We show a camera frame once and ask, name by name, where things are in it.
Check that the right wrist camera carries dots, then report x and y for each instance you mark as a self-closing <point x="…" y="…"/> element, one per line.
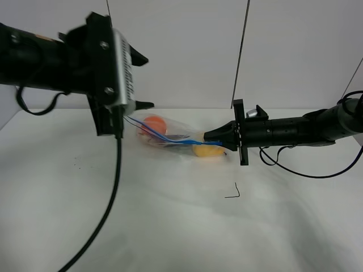
<point x="257" y="114"/>

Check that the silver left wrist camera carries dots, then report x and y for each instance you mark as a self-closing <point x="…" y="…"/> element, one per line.
<point x="123" y="87"/>

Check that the purple eggplant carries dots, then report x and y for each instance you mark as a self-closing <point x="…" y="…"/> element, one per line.
<point x="173" y="141"/>

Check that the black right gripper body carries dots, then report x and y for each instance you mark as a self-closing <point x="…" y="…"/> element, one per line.
<point x="249" y="134"/>

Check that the orange fruit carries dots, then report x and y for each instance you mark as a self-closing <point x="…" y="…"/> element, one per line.
<point x="157" y="123"/>

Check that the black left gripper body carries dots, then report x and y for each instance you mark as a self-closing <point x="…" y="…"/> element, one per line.
<point x="92" y="72"/>

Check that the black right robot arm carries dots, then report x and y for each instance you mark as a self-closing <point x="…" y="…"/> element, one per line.
<point x="318" y="128"/>

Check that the clear plastic zip bag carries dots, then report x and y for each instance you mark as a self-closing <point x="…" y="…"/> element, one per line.
<point x="167" y="134"/>

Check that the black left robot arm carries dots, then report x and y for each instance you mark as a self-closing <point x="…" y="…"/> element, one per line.
<point x="30" y="60"/>

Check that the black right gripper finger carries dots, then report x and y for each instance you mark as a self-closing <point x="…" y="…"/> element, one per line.
<point x="223" y="133"/>
<point x="230" y="145"/>

